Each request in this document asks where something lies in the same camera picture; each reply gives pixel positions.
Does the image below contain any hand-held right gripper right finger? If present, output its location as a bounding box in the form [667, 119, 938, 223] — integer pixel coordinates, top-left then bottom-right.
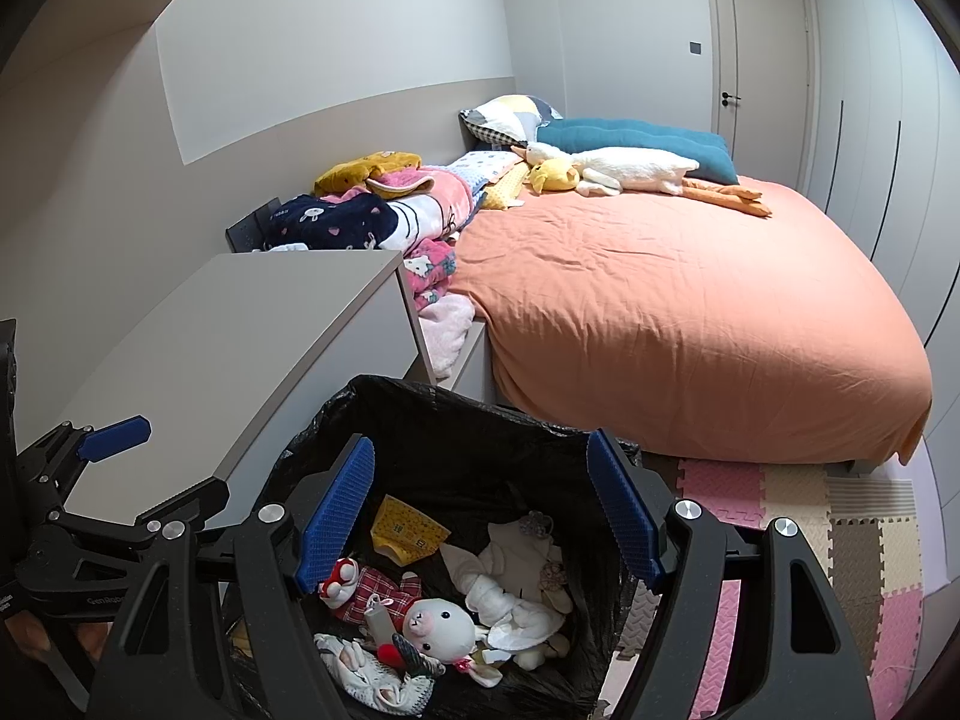
[586, 427, 875, 720]

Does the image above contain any white rabbit plush doll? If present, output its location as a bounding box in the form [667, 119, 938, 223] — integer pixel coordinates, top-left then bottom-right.
[319, 555, 505, 689]

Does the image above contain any light pink fleece blanket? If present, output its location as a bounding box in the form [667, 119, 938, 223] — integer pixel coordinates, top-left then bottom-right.
[416, 294, 477, 383]

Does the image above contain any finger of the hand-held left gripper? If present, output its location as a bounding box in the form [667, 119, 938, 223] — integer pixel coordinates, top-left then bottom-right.
[43, 480, 230, 542]
[15, 415, 152, 512]

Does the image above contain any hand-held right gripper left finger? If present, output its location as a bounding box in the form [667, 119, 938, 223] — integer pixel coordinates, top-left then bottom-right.
[88, 435, 376, 720]

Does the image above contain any yellow printed cloth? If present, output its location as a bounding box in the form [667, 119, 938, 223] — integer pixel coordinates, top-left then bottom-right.
[373, 495, 451, 567]

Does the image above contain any person's left hand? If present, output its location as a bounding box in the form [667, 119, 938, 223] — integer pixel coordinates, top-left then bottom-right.
[11, 610, 117, 665]

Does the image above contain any yellow duck plush toy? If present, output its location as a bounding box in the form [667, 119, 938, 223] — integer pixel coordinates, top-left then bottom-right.
[525, 157, 582, 194]

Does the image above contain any grey desk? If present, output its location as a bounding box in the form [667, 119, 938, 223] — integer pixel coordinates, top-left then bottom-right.
[15, 249, 497, 541]

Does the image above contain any grey fish plush toy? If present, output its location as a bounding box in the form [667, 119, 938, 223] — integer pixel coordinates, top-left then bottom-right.
[313, 631, 445, 713]

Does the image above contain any black ribbed panel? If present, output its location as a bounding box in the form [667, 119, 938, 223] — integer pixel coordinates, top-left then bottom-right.
[226, 199, 282, 254]

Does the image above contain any grey double door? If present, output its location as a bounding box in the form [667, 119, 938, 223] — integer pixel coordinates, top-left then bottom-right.
[709, 0, 815, 175]

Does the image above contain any white fleece cloth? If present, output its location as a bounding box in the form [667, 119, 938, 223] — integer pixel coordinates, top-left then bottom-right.
[439, 521, 575, 653]

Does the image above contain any teal pillow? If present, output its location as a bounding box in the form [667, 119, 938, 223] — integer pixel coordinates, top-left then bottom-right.
[536, 118, 740, 187]

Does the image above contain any white goose plush toy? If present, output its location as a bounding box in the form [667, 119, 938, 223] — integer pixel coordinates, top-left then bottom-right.
[512, 142, 773, 220]

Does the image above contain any grey wardrobe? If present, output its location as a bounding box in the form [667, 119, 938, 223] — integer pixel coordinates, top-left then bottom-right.
[806, 0, 960, 346]

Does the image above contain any black-lined trash bin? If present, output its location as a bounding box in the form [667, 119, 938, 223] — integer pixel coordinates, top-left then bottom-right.
[225, 373, 646, 720]

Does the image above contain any foam floor mat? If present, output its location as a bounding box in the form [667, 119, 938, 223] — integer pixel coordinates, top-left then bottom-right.
[600, 439, 953, 720]

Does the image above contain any small white plush toy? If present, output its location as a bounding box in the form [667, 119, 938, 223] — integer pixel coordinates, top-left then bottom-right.
[514, 634, 571, 672]

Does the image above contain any white dotted pillow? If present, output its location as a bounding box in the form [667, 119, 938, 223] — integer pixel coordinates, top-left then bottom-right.
[448, 150, 526, 192]

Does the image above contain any checkered patchwork pillow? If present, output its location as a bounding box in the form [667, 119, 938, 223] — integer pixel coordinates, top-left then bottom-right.
[459, 94, 563, 149]

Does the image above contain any pale yellow pillow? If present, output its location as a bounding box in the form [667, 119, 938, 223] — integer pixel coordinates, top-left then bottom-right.
[480, 165, 530, 211]

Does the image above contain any mustard yellow plush cushion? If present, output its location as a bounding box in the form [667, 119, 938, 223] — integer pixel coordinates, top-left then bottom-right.
[313, 150, 422, 197]

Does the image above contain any orange bed cover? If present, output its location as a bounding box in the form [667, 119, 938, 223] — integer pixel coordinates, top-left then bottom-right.
[416, 172, 935, 466]

